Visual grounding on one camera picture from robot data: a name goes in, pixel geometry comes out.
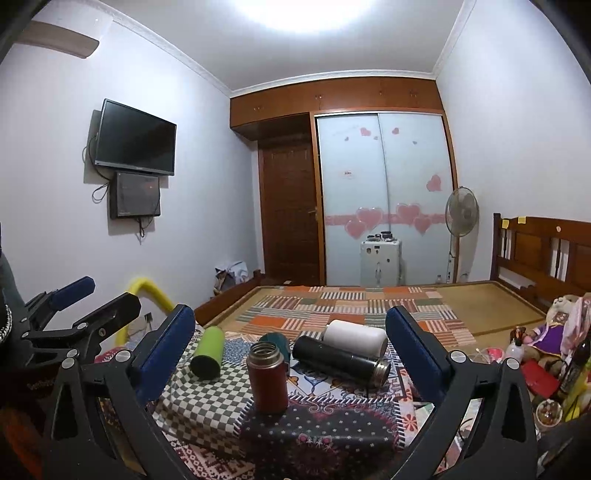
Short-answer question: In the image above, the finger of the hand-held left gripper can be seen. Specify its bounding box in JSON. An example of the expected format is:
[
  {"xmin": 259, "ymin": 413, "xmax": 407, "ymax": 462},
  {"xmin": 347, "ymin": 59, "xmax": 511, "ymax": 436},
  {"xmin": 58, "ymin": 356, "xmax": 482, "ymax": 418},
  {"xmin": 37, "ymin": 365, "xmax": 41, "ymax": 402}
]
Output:
[
  {"xmin": 21, "ymin": 292, "xmax": 142, "ymax": 367},
  {"xmin": 23, "ymin": 276, "xmax": 96, "ymax": 333}
]

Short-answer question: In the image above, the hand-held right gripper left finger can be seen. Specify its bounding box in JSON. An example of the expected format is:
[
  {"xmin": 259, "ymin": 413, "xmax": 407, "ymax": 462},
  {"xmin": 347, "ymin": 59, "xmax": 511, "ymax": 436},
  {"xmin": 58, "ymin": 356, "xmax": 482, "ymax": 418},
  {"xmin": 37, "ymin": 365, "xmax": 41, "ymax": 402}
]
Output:
[{"xmin": 39, "ymin": 304, "xmax": 205, "ymax": 480}]

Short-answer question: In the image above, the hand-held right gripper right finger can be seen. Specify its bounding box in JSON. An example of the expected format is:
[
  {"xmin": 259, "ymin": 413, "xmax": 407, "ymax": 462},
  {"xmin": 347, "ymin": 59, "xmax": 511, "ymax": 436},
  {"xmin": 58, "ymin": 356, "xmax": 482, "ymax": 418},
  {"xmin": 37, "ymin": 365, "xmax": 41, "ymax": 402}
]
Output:
[{"xmin": 385, "ymin": 305, "xmax": 543, "ymax": 480}]

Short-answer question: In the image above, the green cup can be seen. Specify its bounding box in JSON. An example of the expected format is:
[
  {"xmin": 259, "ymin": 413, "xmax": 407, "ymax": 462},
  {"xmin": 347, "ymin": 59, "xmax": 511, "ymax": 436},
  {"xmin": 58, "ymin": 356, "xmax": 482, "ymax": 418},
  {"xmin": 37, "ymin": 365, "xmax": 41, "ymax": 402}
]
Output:
[{"xmin": 190, "ymin": 326, "xmax": 225, "ymax": 381}]

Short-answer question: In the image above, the black thermos cup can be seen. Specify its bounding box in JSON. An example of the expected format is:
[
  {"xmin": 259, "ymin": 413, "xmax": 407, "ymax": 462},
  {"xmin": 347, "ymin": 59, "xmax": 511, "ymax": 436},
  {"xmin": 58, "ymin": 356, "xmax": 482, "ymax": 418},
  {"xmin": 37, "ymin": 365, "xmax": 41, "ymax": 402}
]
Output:
[{"xmin": 292, "ymin": 335, "xmax": 392, "ymax": 385}]

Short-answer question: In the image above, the white cup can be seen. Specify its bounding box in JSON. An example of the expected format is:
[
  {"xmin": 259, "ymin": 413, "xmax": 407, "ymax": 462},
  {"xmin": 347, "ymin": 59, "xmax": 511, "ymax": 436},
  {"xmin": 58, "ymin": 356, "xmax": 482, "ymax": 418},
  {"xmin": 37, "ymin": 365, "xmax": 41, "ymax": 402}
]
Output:
[{"xmin": 322, "ymin": 319, "xmax": 389, "ymax": 358}]

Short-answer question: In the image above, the red thermos cup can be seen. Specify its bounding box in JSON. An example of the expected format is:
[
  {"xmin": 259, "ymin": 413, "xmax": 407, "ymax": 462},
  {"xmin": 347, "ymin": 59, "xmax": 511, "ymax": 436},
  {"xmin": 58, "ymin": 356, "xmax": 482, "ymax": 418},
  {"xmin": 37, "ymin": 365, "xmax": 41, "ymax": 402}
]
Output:
[{"xmin": 246, "ymin": 342, "xmax": 290, "ymax": 414}]

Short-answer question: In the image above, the yellow foam tube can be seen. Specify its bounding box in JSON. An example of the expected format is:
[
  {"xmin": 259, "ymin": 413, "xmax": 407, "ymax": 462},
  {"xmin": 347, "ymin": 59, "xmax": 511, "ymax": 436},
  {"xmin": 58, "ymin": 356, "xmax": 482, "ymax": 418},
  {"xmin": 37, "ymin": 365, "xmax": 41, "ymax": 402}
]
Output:
[{"xmin": 113, "ymin": 277, "xmax": 175, "ymax": 347}]

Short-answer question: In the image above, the grey checkered cloth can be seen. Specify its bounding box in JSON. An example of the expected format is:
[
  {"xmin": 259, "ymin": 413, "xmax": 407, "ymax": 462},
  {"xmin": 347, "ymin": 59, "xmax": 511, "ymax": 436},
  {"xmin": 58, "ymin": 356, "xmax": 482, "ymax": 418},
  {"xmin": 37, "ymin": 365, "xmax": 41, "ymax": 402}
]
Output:
[{"xmin": 152, "ymin": 329, "xmax": 296, "ymax": 455}]

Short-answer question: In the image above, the wooden bed footboard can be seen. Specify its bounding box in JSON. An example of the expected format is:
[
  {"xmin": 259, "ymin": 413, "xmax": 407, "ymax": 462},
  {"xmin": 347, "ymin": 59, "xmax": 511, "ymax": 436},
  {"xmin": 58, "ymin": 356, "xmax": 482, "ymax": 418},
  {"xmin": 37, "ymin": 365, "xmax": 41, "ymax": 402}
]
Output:
[{"xmin": 194, "ymin": 270, "xmax": 266, "ymax": 326}]

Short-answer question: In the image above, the straw bed mat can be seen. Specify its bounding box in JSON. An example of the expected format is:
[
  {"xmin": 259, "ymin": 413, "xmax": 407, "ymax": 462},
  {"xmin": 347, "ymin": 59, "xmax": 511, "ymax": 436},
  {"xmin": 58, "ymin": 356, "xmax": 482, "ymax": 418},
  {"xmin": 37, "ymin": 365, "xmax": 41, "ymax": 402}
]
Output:
[{"xmin": 254, "ymin": 281, "xmax": 548, "ymax": 343}]

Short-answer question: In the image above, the small white appliance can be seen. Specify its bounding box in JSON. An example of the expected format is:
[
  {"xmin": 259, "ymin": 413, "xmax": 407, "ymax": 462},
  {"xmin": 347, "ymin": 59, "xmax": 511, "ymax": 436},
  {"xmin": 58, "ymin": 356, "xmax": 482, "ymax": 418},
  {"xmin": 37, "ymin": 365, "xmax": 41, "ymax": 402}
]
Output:
[{"xmin": 360, "ymin": 233, "xmax": 402, "ymax": 288}]

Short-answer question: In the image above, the bag on floor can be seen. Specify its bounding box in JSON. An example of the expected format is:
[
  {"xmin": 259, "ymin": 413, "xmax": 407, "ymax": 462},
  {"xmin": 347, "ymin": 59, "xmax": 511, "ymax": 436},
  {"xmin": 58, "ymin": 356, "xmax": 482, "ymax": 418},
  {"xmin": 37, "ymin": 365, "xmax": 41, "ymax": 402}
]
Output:
[{"xmin": 213, "ymin": 261, "xmax": 250, "ymax": 296}]

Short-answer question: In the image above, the patchwork blanket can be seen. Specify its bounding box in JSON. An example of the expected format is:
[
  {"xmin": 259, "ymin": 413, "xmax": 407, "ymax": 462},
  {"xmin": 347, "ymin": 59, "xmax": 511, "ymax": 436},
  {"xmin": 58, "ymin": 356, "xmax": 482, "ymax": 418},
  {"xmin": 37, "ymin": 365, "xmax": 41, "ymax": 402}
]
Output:
[{"xmin": 203, "ymin": 285, "xmax": 478, "ymax": 354}]

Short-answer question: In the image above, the teal bottle cap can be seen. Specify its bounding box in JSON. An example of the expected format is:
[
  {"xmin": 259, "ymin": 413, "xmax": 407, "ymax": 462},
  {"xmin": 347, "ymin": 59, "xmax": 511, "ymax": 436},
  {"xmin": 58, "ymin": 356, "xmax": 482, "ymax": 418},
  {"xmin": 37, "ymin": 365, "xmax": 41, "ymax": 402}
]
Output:
[{"xmin": 257, "ymin": 332, "xmax": 291, "ymax": 370}]

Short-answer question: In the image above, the floral printed cloth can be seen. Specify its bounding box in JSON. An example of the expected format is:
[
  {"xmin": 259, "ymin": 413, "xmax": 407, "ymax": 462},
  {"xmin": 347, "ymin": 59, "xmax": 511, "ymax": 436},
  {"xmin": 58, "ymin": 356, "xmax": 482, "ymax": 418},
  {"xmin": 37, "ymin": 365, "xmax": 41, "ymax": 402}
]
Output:
[{"xmin": 92, "ymin": 332, "xmax": 462, "ymax": 480}]

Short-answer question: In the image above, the red box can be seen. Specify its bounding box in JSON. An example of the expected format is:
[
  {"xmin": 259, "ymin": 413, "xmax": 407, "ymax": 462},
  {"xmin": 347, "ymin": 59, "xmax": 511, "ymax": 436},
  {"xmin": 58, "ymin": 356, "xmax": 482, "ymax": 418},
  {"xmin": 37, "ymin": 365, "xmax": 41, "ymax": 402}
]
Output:
[{"xmin": 522, "ymin": 359, "xmax": 559, "ymax": 398}]

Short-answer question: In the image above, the glass bowl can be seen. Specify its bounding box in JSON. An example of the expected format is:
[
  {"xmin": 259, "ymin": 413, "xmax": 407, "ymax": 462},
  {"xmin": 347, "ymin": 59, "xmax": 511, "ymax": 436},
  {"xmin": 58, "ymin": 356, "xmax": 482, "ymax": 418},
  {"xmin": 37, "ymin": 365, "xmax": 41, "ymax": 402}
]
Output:
[{"xmin": 536, "ymin": 401, "xmax": 564, "ymax": 426}]

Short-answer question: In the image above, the stuffed toy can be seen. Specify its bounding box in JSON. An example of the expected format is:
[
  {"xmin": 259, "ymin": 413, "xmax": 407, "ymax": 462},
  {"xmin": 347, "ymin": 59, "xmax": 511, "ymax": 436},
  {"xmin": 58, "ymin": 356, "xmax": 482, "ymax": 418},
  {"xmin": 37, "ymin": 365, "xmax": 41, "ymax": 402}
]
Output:
[{"xmin": 531, "ymin": 293, "xmax": 591, "ymax": 365}]

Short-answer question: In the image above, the standing fan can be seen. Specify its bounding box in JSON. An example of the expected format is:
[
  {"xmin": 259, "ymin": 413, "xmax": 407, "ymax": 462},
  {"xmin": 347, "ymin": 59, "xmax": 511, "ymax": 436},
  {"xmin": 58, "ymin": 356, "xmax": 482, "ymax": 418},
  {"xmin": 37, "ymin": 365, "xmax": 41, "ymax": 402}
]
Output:
[{"xmin": 444, "ymin": 186, "xmax": 479, "ymax": 283}]

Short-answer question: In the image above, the wooden bed headboard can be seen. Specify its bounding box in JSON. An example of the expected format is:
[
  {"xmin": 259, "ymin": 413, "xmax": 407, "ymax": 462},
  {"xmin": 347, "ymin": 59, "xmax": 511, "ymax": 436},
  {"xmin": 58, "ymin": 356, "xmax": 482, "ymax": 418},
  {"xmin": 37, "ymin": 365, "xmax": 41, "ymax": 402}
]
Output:
[{"xmin": 492, "ymin": 213, "xmax": 591, "ymax": 315}]

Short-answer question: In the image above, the tall black bottle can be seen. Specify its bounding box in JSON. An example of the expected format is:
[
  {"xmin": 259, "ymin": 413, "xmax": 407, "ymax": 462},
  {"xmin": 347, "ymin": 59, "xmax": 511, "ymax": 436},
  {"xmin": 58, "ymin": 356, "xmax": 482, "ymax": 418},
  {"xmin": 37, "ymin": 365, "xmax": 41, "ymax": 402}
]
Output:
[{"xmin": 573, "ymin": 339, "xmax": 591, "ymax": 393}]

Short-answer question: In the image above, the wooden wardrobe with sliding doors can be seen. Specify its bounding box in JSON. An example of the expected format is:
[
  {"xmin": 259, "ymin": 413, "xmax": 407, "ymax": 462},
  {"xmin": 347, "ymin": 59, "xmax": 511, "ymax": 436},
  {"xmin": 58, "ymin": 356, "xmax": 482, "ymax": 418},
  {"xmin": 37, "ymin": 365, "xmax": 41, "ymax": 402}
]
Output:
[{"xmin": 230, "ymin": 76, "xmax": 459, "ymax": 288}]

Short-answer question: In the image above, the brown wooden door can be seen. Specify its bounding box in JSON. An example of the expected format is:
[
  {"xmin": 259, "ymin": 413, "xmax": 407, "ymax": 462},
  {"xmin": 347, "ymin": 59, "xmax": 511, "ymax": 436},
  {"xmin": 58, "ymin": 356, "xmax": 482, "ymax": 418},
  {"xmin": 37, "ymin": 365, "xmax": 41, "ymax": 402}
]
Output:
[{"xmin": 259, "ymin": 138, "xmax": 321, "ymax": 284}]

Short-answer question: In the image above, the small black wall monitor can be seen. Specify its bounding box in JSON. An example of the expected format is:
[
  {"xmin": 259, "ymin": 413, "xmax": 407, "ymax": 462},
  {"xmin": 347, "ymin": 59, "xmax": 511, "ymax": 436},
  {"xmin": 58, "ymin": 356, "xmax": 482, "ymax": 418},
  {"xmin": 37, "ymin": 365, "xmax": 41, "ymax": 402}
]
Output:
[{"xmin": 110, "ymin": 172, "xmax": 162, "ymax": 219}]

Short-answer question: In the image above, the black wall television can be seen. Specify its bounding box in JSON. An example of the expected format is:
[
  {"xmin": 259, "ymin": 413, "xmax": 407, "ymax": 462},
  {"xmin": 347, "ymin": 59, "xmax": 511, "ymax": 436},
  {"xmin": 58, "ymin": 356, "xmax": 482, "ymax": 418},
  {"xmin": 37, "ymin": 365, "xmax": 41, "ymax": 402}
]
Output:
[{"xmin": 93, "ymin": 98, "xmax": 177, "ymax": 176}]

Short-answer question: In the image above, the wall air conditioner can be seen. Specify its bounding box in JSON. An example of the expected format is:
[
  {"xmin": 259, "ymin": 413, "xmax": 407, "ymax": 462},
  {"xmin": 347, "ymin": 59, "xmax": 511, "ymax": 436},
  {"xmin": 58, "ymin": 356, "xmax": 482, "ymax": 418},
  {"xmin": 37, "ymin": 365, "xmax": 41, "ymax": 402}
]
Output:
[{"xmin": 16, "ymin": 21, "xmax": 100, "ymax": 59}]

